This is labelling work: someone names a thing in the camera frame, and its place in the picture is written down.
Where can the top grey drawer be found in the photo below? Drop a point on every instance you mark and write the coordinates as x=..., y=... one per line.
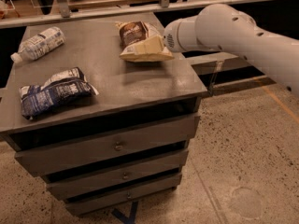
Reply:
x=52, y=159

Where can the brown chip bag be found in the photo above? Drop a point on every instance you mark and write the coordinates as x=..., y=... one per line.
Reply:
x=136, y=31

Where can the blue chip bag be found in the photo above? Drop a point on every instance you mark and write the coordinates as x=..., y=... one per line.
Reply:
x=59, y=89

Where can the grey drawer cabinet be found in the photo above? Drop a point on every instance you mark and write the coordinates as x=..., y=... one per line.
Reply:
x=131, y=96

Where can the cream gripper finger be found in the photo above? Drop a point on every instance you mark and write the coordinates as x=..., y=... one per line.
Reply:
x=151, y=45

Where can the middle grey drawer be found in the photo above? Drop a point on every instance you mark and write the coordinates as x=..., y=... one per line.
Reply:
x=73, y=187

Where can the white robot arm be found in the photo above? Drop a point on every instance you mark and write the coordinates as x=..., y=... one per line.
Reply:
x=220, y=27

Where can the bottom grey drawer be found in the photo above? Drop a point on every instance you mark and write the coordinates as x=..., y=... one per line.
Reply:
x=124, y=195

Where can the grey drawer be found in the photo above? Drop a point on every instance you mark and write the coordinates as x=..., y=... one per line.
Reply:
x=73, y=187
x=124, y=195
x=52, y=159

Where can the grey metal railing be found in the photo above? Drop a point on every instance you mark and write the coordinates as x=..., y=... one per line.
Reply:
x=66, y=15

